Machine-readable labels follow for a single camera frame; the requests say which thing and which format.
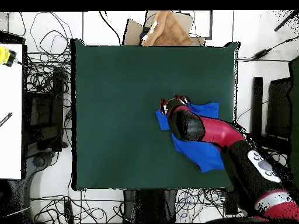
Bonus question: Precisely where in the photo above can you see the white table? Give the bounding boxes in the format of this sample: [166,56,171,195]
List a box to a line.
[0,43,24,180]

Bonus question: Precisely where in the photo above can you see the black cable tangle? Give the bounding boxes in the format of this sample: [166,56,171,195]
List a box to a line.
[30,191,124,223]
[175,187,244,222]
[19,11,73,96]

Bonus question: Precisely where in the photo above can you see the black marker pen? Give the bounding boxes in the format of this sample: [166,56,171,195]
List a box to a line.
[0,112,13,128]

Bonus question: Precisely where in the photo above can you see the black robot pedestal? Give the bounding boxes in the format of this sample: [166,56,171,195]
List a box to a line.
[123,188,178,223]

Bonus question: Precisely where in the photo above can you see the cardboard box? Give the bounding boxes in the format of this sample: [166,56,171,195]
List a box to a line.
[123,10,206,47]

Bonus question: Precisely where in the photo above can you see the dark green table cloth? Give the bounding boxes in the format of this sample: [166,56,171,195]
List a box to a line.
[70,38,240,191]

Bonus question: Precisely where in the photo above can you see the blue shirt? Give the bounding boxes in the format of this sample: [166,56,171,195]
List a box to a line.
[154,101,226,173]

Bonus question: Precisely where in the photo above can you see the yellow and black tool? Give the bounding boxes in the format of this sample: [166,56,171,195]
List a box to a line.
[0,45,18,68]

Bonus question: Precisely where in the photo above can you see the black chair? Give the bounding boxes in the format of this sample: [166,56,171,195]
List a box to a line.
[251,76,293,152]

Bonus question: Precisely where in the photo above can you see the black rod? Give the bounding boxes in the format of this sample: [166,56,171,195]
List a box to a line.
[273,10,299,32]

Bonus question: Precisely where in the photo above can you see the black power adapter with cable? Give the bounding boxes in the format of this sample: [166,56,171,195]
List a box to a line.
[238,34,299,62]

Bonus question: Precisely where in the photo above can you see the brown towel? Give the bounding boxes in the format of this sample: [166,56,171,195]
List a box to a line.
[140,10,194,47]

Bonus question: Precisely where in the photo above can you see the black metal frame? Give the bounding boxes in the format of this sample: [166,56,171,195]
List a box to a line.
[23,66,68,152]

